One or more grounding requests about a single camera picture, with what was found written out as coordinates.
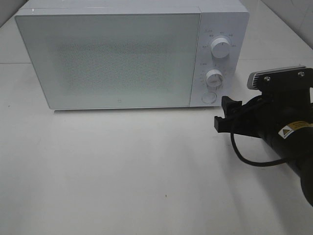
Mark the white lower timer knob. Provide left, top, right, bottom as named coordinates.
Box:
left=205, top=69, right=223, bottom=88

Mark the white microwave door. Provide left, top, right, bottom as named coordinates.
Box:
left=16, top=14, right=200, bottom=110

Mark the white round door button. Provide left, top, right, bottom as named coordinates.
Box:
left=201, top=92, right=217, bottom=104

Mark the white upper power knob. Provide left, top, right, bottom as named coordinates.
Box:
left=210, top=35, right=231, bottom=59

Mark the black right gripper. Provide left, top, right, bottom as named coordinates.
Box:
left=214, top=95, right=313, bottom=144

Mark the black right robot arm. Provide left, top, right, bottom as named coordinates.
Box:
left=214, top=95, right=313, bottom=204

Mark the white microwave oven body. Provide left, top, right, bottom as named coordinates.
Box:
left=15, top=0, right=249, bottom=109

